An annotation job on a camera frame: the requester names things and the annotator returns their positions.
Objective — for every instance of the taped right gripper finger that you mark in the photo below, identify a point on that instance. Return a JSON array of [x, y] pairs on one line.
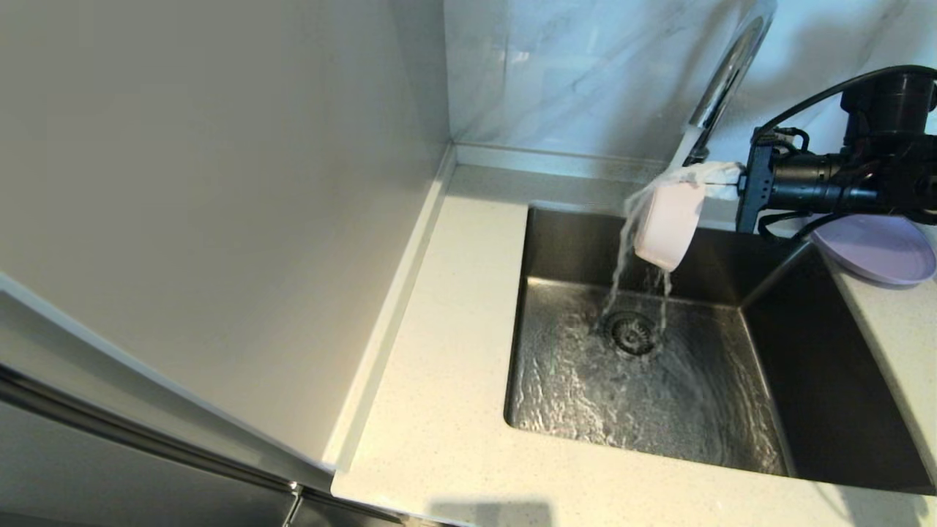
[[714, 173], [723, 192]]

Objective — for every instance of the stainless steel sink basin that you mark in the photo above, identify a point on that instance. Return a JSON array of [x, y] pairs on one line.
[[820, 410]]

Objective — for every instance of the purple plastic plate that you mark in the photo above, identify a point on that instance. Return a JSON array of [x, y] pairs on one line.
[[878, 252]]

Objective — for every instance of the white tall cabinet side panel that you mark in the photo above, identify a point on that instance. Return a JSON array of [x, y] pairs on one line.
[[219, 183]]

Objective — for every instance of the pink plastic cup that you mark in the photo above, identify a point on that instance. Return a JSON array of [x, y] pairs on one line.
[[670, 223]]

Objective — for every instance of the round metal drain strainer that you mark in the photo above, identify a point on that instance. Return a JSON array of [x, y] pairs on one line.
[[631, 333]]

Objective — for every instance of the metal door trim rail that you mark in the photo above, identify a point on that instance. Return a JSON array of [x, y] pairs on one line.
[[110, 417]]

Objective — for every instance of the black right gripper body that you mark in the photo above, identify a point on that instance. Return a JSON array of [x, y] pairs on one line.
[[798, 183]]

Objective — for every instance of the chrome gooseneck faucet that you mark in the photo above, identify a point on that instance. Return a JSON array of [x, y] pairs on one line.
[[732, 58]]

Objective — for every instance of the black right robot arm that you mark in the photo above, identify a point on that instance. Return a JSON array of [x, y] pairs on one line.
[[893, 110]]

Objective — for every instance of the grey upper cabinet door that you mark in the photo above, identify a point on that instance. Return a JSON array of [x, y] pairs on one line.
[[73, 344]]

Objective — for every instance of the grey cabinet door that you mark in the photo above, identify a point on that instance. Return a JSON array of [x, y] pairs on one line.
[[110, 483], [73, 344]]

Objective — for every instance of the grey lower cabinet door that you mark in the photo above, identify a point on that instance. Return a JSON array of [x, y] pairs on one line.
[[110, 483]]

